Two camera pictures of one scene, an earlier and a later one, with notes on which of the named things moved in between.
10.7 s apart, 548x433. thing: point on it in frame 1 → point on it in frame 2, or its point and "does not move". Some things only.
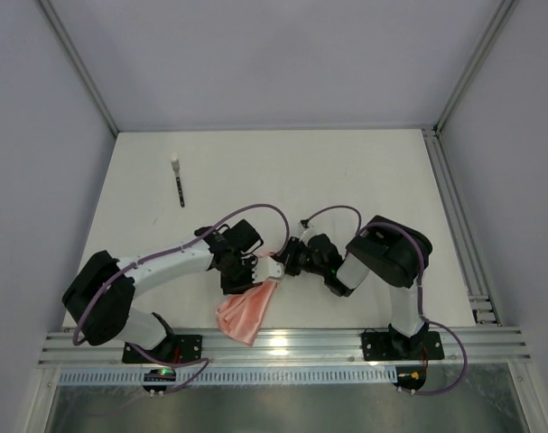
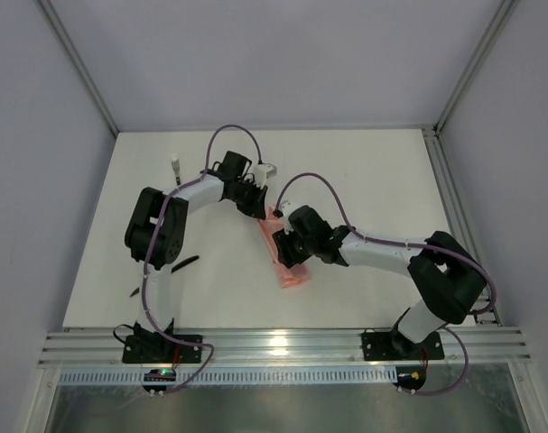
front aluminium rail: (300, 347) does not move
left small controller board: (158, 374) does not move
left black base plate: (174, 348) does not move
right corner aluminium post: (503, 13) does not move
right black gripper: (292, 260) → (284, 248)
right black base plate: (381, 345) does not move
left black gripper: (239, 280) → (254, 201)
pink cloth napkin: (242, 316) → (296, 274)
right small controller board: (410, 378) does not move
